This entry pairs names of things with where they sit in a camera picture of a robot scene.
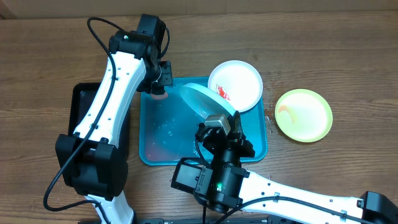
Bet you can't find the pink cleaning sponge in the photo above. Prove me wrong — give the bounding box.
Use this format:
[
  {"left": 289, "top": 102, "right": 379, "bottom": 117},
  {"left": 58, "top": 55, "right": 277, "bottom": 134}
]
[{"left": 150, "top": 91, "right": 169, "bottom": 100}]

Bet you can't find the light blue plastic plate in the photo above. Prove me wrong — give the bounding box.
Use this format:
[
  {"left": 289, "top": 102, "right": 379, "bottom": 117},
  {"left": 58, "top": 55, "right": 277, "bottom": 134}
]
[{"left": 180, "top": 83, "right": 236, "bottom": 119}]

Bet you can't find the white plastic plate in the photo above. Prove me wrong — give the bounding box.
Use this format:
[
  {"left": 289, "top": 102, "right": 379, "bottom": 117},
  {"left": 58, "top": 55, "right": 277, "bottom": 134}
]
[{"left": 208, "top": 60, "right": 263, "bottom": 113}]

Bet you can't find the yellow-green plastic plate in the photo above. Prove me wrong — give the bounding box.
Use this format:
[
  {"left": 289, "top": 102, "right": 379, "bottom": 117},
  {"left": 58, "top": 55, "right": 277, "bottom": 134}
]
[{"left": 274, "top": 89, "right": 333, "bottom": 143}]

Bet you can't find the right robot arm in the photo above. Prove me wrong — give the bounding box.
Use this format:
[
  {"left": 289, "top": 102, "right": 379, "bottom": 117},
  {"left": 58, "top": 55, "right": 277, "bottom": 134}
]
[{"left": 171, "top": 112, "right": 397, "bottom": 223}]

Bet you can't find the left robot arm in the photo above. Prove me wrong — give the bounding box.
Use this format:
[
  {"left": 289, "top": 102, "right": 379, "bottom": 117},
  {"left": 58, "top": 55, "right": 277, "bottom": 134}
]
[{"left": 43, "top": 14, "right": 172, "bottom": 223}]

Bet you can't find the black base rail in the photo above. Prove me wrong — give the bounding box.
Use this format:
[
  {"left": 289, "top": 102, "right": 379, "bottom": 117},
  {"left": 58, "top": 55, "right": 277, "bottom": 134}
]
[{"left": 133, "top": 215, "right": 301, "bottom": 224}]

